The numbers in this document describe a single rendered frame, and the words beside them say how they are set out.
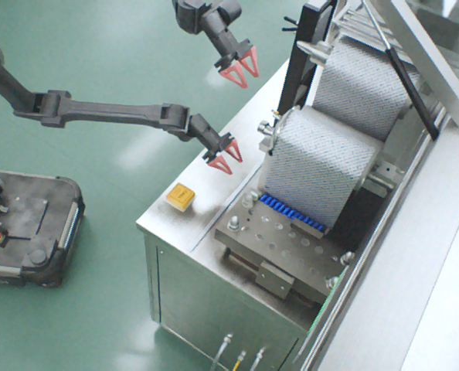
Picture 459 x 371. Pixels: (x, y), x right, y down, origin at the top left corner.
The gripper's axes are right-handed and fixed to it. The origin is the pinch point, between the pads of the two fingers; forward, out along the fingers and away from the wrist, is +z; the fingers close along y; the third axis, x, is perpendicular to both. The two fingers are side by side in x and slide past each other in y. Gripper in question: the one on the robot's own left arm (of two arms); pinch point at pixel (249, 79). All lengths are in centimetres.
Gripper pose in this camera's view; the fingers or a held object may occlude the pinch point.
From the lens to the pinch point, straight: 132.1
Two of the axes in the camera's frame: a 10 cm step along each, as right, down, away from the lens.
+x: 6.1, -1.5, -7.8
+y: -5.4, 6.4, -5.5
